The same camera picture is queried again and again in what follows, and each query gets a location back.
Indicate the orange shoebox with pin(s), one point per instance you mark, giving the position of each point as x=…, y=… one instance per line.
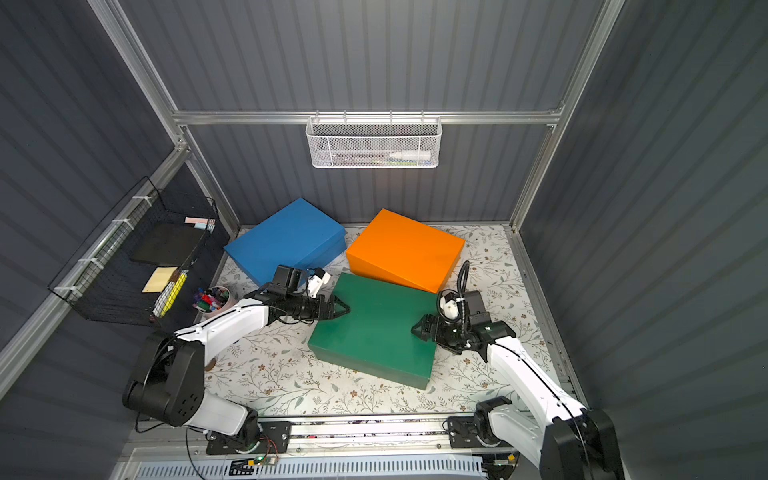
x=402, y=251

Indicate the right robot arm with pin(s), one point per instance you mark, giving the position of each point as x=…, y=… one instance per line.
x=563, y=438

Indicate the black wire wall basket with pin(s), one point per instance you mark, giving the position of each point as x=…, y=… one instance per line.
x=104, y=285

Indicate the yellow sticky note pad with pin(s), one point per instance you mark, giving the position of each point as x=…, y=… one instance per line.
x=159, y=279

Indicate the pink sticky note pad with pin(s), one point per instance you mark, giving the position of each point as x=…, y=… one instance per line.
x=201, y=223

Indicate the white wire mesh basket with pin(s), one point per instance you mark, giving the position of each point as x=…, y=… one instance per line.
x=364, y=143

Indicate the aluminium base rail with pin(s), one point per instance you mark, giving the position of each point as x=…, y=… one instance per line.
x=338, y=435

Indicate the blue shoebox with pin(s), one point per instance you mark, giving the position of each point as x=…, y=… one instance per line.
x=299, y=236

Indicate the green shoebox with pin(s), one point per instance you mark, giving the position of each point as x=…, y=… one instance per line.
x=375, y=336

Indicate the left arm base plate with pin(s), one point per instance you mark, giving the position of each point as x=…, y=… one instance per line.
x=255, y=438

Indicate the cup of coloured markers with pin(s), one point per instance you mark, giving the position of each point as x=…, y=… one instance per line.
x=210, y=301

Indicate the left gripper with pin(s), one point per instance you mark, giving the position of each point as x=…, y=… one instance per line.
x=324, y=306

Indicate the floral table mat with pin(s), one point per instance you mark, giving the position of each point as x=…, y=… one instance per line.
x=274, y=371

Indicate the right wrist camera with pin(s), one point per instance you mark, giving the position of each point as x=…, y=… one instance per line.
x=448, y=308

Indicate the white marker in basket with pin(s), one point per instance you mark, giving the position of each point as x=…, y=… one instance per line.
x=411, y=156

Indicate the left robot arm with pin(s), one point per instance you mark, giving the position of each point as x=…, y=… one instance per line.
x=167, y=382

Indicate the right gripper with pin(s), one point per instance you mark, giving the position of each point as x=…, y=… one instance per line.
x=434, y=328

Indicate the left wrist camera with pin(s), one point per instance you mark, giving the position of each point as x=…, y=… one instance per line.
x=317, y=279

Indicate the yellow patterned ruler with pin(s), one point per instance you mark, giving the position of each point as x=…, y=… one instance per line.
x=168, y=296

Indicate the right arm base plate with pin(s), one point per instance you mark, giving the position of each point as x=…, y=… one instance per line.
x=465, y=432

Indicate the black notebook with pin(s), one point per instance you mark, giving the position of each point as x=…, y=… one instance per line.
x=168, y=245

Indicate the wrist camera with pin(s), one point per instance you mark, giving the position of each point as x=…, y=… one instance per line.
x=317, y=279
x=448, y=308

